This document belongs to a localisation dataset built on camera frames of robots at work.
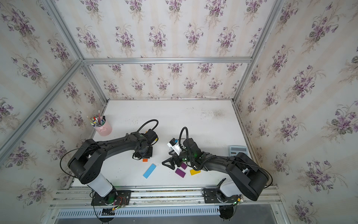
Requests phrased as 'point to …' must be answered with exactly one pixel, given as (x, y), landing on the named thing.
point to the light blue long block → (149, 171)
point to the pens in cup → (97, 122)
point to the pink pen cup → (104, 130)
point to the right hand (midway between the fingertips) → (169, 158)
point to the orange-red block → (144, 160)
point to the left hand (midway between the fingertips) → (149, 157)
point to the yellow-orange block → (193, 172)
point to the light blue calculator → (235, 150)
